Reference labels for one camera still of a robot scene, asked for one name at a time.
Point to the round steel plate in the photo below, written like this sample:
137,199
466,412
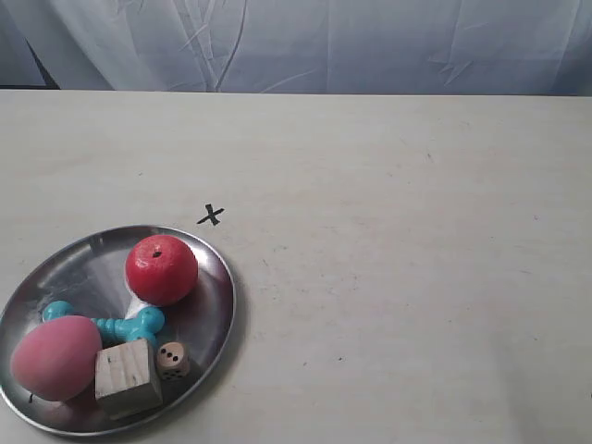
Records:
89,274

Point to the black X tape mark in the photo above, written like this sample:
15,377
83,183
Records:
212,215

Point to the red toy apple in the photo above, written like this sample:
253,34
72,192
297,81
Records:
161,270

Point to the teal rubber bone toy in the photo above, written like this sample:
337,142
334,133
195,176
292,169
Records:
146,324

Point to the small wooden die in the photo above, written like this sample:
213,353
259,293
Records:
172,361

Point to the wooden cube block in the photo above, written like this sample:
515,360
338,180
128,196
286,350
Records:
126,381

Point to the pink toy peach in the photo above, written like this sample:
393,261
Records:
56,360

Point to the white backdrop cloth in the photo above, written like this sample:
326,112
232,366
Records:
366,47

